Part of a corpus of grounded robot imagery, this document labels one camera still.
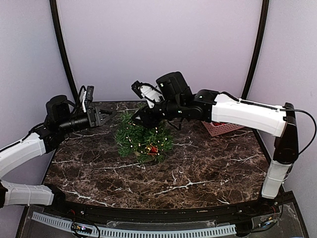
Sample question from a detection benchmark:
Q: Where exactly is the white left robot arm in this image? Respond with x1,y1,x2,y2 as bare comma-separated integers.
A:
0,95,116,216

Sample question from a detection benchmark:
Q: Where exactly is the white perforated cable tray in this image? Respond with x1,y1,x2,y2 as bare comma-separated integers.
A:
31,212,237,238

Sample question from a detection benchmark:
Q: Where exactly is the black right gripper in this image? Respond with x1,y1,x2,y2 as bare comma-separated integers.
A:
131,96,184,128

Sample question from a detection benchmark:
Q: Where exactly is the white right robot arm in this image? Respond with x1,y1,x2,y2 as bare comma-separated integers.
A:
131,71,299,215

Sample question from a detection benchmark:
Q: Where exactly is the white fairy light string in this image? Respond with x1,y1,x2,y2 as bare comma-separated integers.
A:
119,114,171,162

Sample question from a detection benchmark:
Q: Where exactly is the pink plastic basket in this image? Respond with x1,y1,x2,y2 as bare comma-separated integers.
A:
202,121,243,137

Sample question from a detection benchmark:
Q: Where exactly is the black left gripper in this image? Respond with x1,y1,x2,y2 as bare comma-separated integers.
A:
58,106,117,134

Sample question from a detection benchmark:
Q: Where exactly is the small green christmas tree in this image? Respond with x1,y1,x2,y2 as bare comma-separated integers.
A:
115,112,173,163

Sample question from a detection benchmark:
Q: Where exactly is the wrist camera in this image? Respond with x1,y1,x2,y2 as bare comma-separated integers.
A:
79,85,95,112
131,81,164,109

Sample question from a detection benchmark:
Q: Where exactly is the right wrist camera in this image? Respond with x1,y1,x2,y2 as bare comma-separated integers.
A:
131,81,164,109

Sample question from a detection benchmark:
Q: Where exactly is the red gold drum ornament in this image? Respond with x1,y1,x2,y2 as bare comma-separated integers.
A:
146,144,160,156

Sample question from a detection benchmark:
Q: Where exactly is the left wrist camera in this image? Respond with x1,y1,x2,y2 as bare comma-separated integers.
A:
79,85,95,112

